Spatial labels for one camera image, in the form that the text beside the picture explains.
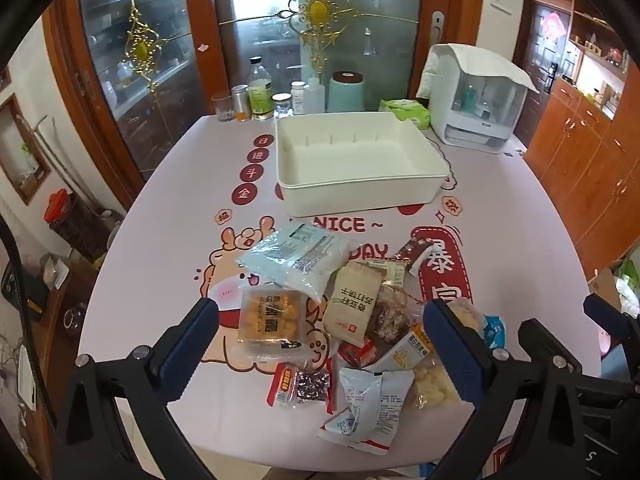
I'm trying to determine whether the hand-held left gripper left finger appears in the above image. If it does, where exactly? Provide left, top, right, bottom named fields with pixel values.
left=52, top=296, right=221, bottom=480

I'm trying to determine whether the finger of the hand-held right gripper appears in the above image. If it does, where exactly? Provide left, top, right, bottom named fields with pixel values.
left=518, top=319, right=601, bottom=376
left=584, top=293, right=640, bottom=348

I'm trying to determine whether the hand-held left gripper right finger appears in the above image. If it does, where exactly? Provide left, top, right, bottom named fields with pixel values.
left=424, top=300, right=590, bottom=480

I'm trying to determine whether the clear puff snack packet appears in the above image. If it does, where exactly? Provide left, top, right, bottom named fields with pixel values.
left=411, top=297, right=487, bottom=408

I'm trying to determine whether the small blue snack packet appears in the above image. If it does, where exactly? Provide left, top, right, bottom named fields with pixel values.
left=482, top=315, right=507, bottom=348

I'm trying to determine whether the white and yellow snack packet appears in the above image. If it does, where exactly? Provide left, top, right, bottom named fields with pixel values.
left=372, top=332, right=433, bottom=373

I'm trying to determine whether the white and blue snack packet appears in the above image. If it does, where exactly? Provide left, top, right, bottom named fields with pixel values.
left=339, top=367, right=416, bottom=433

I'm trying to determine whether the orange pastry packet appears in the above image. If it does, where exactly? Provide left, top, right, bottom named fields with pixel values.
left=236, top=285, right=312, bottom=363

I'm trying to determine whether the small red snack packet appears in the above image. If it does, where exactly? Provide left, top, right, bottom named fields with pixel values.
left=337, top=337, right=381, bottom=368

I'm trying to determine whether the dark red snack packet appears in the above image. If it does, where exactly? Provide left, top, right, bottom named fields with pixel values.
left=390, top=238, right=436, bottom=276

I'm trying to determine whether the red and silver snack packet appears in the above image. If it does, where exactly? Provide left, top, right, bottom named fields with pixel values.
left=266, top=364, right=335, bottom=413

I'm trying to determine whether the white packet with red stripe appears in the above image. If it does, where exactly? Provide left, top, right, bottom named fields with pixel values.
left=317, top=407, right=396, bottom=453

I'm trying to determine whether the pale blue snack packet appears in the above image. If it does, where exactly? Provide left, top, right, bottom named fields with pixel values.
left=235, top=221, right=351, bottom=303

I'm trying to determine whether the white plastic storage box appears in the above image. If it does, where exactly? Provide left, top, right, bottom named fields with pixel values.
left=274, top=111, right=450, bottom=218

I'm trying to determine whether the cardboard box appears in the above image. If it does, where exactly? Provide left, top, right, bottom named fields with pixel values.
left=587, top=267, right=623, bottom=311

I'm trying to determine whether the white plastic bag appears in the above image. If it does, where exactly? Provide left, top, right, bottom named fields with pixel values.
left=615, top=260, right=640, bottom=316

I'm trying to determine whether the wooden side cabinet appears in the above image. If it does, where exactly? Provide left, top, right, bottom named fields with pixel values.
left=30, top=255, right=116, bottom=461

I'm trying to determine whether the white power adapter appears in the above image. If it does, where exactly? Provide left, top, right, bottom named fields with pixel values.
left=17, top=345, right=38, bottom=411

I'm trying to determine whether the jar with red lid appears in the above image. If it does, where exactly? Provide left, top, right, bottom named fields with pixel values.
left=44, top=189, right=108, bottom=261

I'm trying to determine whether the white cosmetics organizer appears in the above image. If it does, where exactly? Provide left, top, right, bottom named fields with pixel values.
left=430, top=44, right=528, bottom=153

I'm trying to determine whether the glass cup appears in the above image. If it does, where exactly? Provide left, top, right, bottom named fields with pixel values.
left=211, top=91, right=237, bottom=122

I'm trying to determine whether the green tissue pack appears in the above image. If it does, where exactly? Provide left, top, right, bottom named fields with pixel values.
left=378, top=98, right=432, bottom=130

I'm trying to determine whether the glass door with small ornament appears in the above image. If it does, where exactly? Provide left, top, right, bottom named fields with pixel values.
left=42, top=0, right=216, bottom=186

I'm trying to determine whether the metal can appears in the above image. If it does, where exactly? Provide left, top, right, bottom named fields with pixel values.
left=231, top=85, right=252, bottom=122

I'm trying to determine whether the dark entrance door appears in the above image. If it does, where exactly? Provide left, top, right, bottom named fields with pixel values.
left=515, top=0, right=573, bottom=146

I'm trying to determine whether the green label bottle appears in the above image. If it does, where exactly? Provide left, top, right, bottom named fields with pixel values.
left=247, top=56, right=275, bottom=120

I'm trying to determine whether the white folded cloth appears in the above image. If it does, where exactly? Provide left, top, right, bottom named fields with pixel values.
left=416, top=42, right=541, bottom=101

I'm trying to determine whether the white squeeze bottle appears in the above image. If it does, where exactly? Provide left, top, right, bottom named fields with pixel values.
left=303, top=76, right=327, bottom=115

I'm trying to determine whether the teal canister with brown lid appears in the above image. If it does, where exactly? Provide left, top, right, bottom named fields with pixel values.
left=327, top=71, right=366, bottom=113

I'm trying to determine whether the red paper decoration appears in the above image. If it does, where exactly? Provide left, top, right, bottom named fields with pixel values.
left=542, top=12, right=568, bottom=38

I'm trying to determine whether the glass door with large ornament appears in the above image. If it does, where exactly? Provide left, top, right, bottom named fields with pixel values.
left=210, top=0, right=486, bottom=116

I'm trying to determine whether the wooden wall cabinet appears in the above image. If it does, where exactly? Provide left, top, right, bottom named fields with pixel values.
left=520, top=0, right=640, bottom=281

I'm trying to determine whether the wooden picture frame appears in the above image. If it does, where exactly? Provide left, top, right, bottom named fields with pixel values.
left=0, top=95, right=51, bottom=206

